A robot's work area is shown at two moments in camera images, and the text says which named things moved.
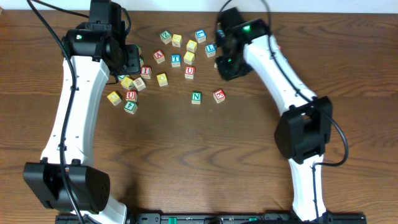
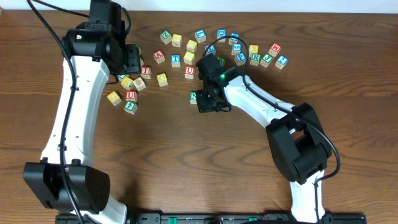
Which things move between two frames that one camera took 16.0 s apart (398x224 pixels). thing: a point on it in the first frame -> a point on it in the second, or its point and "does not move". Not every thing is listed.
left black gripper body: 132,59 does not move
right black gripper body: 222,62 -> 204,101
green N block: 196,98 does not move
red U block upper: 189,72 does not move
